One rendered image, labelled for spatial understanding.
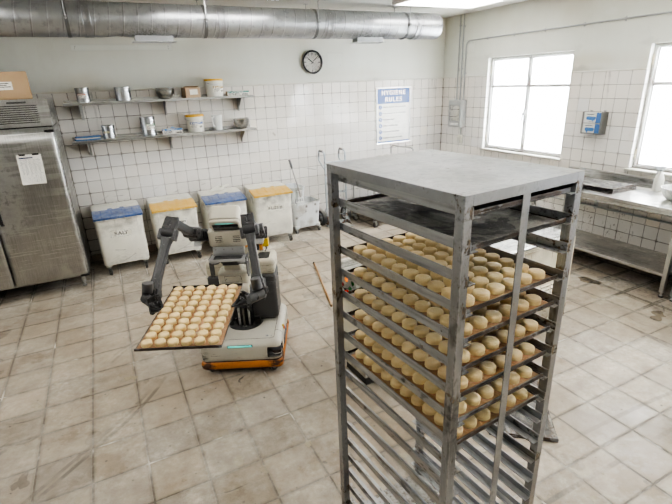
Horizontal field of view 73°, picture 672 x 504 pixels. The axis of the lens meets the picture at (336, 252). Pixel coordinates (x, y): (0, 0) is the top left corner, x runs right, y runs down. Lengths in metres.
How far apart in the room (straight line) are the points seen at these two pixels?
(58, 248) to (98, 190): 1.11
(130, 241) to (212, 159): 1.60
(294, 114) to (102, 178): 2.72
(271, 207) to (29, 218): 2.74
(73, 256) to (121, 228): 0.61
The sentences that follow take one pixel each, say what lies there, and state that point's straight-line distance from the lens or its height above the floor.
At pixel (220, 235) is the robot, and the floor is 1.12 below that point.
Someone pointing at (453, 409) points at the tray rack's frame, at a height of 1.20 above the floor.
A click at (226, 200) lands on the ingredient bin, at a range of 6.03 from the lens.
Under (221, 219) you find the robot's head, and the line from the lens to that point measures 3.15.
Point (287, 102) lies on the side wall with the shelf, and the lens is 6.85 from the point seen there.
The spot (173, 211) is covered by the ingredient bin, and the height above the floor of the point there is 0.68.
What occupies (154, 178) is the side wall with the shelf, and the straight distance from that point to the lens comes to 6.50.
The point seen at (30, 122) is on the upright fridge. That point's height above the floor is 1.83.
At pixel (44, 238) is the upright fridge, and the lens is 5.71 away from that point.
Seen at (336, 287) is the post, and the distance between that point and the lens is 1.71.
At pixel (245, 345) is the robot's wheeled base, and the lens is 3.54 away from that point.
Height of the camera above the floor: 2.08
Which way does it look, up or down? 20 degrees down
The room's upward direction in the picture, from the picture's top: 2 degrees counter-clockwise
